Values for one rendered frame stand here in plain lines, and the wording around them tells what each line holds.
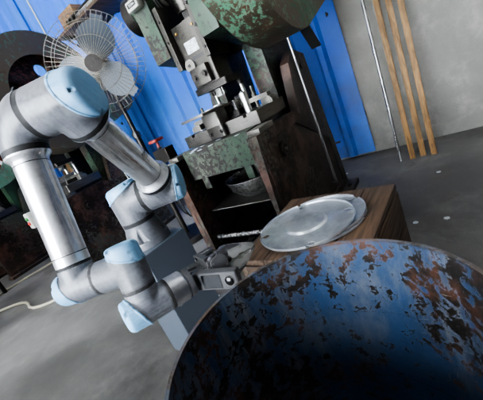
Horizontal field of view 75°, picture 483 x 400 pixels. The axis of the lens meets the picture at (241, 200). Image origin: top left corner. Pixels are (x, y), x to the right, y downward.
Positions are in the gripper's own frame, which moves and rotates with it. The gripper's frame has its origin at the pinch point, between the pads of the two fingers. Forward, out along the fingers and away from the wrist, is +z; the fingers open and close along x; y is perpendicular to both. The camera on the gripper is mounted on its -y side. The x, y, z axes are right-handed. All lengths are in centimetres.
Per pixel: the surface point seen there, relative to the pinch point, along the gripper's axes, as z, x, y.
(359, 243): -0.5, -6.6, -35.1
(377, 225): 25.1, 3.0, -21.2
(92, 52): 21, -99, 140
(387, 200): 38.0, 1.5, -16.9
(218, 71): 46, -57, 56
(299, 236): 12.8, 2.5, -4.7
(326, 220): 22.0, 1.3, -7.3
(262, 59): 73, -58, 55
